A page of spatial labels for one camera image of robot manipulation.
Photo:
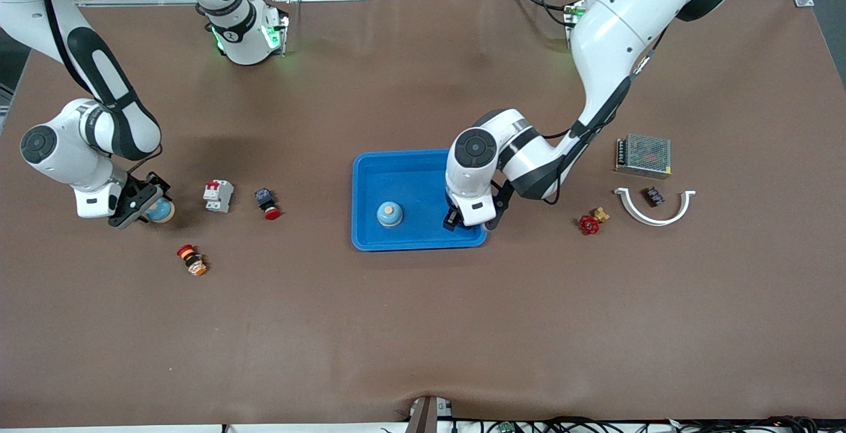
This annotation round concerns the small black relay component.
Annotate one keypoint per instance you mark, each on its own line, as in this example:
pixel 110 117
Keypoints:
pixel 653 196

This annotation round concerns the brown table mat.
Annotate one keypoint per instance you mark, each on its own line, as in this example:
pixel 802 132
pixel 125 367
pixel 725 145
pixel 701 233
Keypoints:
pixel 423 327

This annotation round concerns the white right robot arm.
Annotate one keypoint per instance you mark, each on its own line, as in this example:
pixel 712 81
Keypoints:
pixel 26 10

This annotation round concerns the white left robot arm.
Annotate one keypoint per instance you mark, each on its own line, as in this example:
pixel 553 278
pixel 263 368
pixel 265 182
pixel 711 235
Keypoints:
pixel 628 23

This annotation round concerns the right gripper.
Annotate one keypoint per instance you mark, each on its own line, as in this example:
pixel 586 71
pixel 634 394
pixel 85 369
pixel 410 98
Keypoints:
pixel 156 185

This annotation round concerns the blue desk bell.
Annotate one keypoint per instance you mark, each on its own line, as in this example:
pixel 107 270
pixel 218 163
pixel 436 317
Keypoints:
pixel 389 214
pixel 165 211

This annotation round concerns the blue plastic tray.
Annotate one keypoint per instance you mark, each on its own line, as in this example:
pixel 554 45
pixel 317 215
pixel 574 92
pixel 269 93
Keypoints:
pixel 410 182

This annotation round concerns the metal mesh power supply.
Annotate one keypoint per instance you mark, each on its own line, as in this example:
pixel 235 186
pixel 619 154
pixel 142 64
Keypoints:
pixel 644 155

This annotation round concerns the brown camera mount bracket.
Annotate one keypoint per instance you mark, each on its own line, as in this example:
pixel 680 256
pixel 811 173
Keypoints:
pixel 423 416

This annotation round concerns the red yellow emergency stop button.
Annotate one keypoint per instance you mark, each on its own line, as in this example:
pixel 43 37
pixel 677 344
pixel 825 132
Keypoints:
pixel 192 260

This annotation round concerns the white circuit breaker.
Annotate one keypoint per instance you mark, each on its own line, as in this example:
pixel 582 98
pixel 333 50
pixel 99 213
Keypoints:
pixel 219 196

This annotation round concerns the white curved pipe clamp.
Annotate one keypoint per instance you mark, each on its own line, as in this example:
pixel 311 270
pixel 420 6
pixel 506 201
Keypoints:
pixel 654 221

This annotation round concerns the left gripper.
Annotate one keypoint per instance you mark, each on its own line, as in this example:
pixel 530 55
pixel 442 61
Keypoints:
pixel 452 219

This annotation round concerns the red push button switch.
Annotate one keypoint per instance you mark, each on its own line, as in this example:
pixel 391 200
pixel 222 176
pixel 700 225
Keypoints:
pixel 266 200

